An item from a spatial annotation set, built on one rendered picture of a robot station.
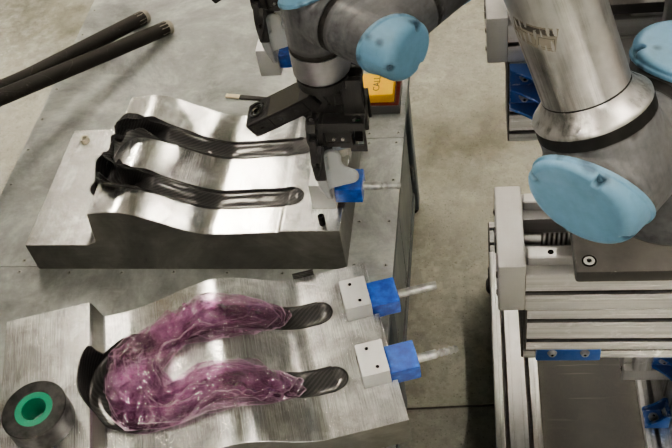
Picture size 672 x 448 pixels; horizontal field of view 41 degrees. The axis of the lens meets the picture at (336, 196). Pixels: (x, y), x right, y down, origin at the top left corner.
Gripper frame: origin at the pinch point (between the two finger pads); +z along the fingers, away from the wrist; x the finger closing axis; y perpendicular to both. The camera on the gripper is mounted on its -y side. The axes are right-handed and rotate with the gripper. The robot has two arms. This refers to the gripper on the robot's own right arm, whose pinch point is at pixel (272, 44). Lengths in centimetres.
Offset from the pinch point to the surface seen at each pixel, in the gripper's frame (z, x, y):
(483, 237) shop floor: 95, 37, 34
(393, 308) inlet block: 10, -47, 23
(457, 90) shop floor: 95, 97, 26
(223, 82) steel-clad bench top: 15.0, 8.8, -13.8
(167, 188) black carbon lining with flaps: 4.2, -28.8, -12.8
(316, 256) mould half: 12.0, -36.0, 10.1
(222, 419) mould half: 5, -67, 3
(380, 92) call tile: 11.4, 0.1, 17.1
